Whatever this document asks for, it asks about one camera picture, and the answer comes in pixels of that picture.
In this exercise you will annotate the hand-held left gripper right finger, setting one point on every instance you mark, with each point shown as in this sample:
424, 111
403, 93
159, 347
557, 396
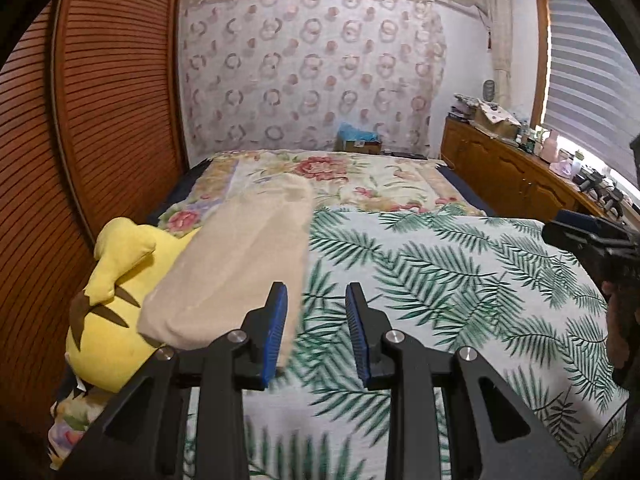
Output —
359, 335

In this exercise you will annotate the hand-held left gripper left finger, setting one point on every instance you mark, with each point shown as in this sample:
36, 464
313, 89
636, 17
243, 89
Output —
276, 330

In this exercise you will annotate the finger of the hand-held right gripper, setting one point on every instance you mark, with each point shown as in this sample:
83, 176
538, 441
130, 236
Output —
575, 220
570, 240

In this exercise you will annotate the peach printed t-shirt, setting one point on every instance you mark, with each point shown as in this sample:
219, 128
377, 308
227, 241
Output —
240, 260

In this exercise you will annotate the white bottle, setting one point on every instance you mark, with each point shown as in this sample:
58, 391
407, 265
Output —
577, 164

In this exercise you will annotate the pink bottle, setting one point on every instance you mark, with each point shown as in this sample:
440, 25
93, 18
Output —
551, 146

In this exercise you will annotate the dark cosmetic bottle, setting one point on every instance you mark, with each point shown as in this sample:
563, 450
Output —
530, 141

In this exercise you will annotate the long wooden cabinet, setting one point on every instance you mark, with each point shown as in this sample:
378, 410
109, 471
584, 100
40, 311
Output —
500, 160

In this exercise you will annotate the palm leaf printed blanket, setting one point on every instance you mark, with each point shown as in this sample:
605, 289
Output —
450, 285

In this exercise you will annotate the navy fleece blanket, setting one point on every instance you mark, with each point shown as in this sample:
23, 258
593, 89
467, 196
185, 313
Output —
467, 190

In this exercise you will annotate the open cardboard box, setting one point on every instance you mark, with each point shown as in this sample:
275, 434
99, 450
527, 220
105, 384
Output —
495, 122

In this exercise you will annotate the grey striped window blind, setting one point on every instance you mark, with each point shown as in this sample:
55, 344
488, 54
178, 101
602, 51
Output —
590, 85

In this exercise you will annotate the grey cylinder speaker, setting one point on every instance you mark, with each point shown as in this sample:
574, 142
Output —
488, 92

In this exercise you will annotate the stack of books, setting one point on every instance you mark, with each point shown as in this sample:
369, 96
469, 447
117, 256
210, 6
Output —
465, 107

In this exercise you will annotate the yellow plush toy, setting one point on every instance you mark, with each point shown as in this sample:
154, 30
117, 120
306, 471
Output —
115, 320

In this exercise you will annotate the floral blanket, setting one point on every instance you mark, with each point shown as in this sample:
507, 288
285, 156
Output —
325, 170

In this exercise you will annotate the small cardboard box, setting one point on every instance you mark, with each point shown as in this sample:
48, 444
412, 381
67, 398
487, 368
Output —
357, 147

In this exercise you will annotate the cream tied curtain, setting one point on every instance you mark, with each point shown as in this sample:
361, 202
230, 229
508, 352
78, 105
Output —
500, 35

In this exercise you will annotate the blue cloth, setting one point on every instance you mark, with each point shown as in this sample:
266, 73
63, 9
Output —
357, 132

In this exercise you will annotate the brown slatted wooden wardrobe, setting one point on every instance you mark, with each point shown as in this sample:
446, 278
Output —
100, 110

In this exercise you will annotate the wooden window frame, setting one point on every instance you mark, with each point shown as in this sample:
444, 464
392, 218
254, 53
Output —
542, 60

